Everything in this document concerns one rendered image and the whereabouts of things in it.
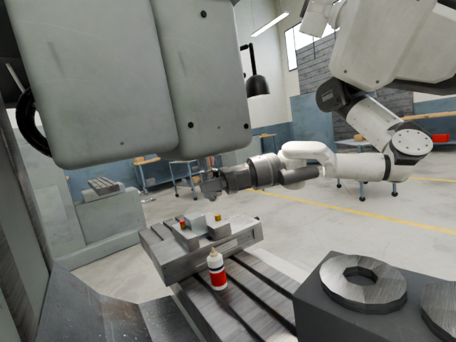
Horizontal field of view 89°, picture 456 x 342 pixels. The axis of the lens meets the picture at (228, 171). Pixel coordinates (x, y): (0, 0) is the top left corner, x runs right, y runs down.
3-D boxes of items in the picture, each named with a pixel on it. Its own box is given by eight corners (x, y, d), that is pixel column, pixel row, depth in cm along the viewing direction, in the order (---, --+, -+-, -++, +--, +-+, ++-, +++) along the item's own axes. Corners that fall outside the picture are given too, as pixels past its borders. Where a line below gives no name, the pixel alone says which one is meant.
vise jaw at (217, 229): (211, 221, 86) (209, 211, 85) (232, 233, 73) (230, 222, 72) (196, 226, 83) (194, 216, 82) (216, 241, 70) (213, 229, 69)
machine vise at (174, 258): (240, 227, 93) (235, 201, 91) (264, 239, 80) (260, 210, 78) (153, 264, 76) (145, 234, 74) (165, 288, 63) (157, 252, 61)
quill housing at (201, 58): (215, 148, 70) (195, 35, 65) (260, 146, 53) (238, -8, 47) (153, 161, 61) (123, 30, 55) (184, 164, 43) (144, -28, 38)
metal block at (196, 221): (201, 226, 79) (197, 210, 78) (208, 232, 74) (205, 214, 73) (186, 232, 76) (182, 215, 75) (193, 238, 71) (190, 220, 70)
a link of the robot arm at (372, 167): (332, 186, 62) (417, 191, 57) (340, 164, 53) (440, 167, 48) (330, 155, 67) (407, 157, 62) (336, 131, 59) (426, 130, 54)
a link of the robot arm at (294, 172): (259, 149, 63) (297, 141, 65) (260, 182, 68) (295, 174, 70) (277, 167, 53) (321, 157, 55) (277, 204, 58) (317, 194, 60)
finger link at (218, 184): (198, 181, 55) (223, 176, 56) (201, 194, 56) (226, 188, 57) (199, 182, 54) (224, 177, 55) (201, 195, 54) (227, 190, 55)
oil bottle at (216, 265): (222, 278, 63) (215, 241, 61) (230, 285, 60) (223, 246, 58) (210, 286, 61) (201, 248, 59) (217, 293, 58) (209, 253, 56)
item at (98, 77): (149, 150, 62) (125, 46, 57) (184, 148, 41) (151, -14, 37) (64, 166, 52) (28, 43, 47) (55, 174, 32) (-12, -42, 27)
